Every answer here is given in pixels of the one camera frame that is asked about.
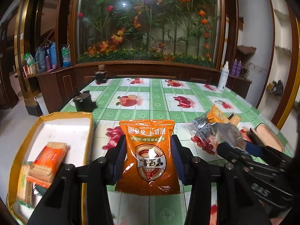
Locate orange round-logo snack bag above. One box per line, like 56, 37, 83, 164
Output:
115, 119, 180, 196

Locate green yellow cracker pack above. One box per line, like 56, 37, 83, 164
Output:
17, 162, 33, 207

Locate open black glasses case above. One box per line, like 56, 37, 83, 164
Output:
250, 123, 284, 152

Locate clear grey snack packet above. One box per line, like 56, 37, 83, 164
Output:
188, 115, 212, 141

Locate silver foil packet right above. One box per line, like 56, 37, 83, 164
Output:
210, 122, 247, 151

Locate orange flat snack packet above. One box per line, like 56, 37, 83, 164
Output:
228, 113, 241, 127

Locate large orange cracker pack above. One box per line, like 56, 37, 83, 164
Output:
206, 105, 230, 123

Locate yellow storage box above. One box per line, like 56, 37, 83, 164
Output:
7, 112, 94, 224

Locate black holder near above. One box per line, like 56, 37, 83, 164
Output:
73, 90, 97, 113

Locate black holder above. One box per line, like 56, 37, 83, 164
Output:
95, 64, 107, 84
73, 90, 97, 113

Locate white spray bottle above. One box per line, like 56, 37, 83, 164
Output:
218, 61, 229, 91

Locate black holder far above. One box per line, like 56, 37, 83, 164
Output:
95, 64, 107, 84

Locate purple bottles on shelf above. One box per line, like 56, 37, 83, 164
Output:
231, 59, 242, 77

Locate white bucket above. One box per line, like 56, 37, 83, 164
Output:
34, 93, 49, 115

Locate blue bottles on shelf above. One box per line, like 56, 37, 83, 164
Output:
34, 41, 58, 73

